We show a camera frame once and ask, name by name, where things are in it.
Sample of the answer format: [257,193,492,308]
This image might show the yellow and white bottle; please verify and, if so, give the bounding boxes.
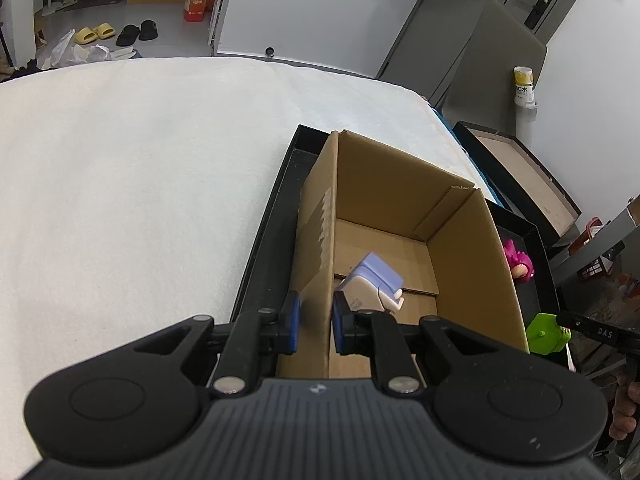
[513,66,536,109]

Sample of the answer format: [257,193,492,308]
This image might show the person's right hand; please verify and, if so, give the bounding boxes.
[611,381,640,456]

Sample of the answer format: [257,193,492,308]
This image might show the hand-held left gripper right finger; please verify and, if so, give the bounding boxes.
[332,290,507,396]

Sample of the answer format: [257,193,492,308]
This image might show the green plug charger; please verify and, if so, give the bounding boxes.
[526,312,571,357]

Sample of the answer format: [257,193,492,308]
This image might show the grey table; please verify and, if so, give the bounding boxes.
[547,205,640,287]

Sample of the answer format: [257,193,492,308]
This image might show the black shallow tray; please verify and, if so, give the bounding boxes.
[230,124,576,376]

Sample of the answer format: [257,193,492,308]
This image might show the grey door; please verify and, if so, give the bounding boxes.
[375,0,626,106]

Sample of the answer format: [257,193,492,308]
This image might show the pink cartoon figurine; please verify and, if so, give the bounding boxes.
[502,239,536,281]

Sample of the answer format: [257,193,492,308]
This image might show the brown cardboard box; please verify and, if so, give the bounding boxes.
[277,130,531,381]

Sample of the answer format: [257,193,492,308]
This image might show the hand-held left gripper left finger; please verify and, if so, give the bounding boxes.
[132,290,303,396]

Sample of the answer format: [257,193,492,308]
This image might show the grey leaning board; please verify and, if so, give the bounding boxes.
[444,0,549,137]

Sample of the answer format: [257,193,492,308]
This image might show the black lid with brown inside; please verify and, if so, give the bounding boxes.
[452,120,582,247]

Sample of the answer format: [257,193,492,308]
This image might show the white plastic bags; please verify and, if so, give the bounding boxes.
[49,29,137,67]

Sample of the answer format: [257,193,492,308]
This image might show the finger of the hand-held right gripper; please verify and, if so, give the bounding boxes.
[555,310,623,348]

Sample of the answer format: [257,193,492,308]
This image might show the black door handle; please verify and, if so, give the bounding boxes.
[517,0,557,31]

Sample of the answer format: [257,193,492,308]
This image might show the purple plug charger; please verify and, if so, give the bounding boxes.
[334,252,406,316]

